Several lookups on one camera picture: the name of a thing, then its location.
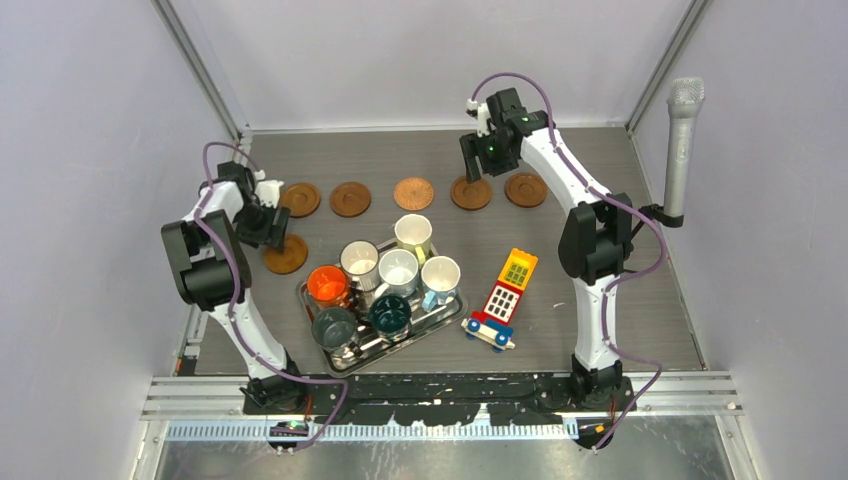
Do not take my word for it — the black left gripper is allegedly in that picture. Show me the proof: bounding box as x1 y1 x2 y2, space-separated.
234 200 289 254

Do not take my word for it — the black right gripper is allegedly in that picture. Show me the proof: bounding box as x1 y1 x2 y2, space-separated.
458 127 518 184

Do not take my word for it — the brown wooden coaster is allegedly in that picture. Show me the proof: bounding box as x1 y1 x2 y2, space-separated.
450 176 493 211
280 182 321 218
504 172 548 208
330 182 372 218
263 234 309 275

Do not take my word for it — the light patterned wooden coaster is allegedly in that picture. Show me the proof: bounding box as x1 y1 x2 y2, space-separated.
393 177 434 211

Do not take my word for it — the silver metal tray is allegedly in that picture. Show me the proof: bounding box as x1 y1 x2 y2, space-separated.
319 285 467 378

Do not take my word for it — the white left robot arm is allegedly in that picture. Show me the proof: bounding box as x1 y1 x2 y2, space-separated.
161 161 307 414

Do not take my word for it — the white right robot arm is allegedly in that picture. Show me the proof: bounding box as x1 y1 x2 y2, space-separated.
460 88 632 411

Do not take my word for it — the orange cup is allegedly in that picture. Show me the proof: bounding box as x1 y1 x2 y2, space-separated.
307 265 351 308

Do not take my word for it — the white metallic cup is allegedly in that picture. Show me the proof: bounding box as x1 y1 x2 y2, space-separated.
339 240 381 292

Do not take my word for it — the dark grey cup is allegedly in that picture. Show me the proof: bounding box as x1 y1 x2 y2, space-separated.
311 307 359 352

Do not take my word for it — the grey white cup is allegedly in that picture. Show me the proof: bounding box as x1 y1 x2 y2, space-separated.
375 249 419 297

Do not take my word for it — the dark teal cup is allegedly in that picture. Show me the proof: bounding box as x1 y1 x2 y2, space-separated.
367 294 412 343

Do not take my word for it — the black microphone tripod stand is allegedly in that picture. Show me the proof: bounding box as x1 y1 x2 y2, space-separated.
624 203 685 278

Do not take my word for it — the colourful toy brick truck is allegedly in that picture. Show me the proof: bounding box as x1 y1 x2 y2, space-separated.
461 248 538 353

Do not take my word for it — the silver grey microphone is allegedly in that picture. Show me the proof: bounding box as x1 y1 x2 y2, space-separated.
663 77 705 228

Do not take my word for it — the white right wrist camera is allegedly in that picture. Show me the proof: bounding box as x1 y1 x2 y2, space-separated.
466 99 492 137

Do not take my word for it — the yellow green handled cup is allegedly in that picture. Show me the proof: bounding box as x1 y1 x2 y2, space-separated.
393 214 433 266

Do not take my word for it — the light blue handled cup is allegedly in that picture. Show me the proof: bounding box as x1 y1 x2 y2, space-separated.
421 256 461 312

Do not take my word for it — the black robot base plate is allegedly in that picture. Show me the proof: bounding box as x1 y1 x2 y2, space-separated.
239 372 635 426

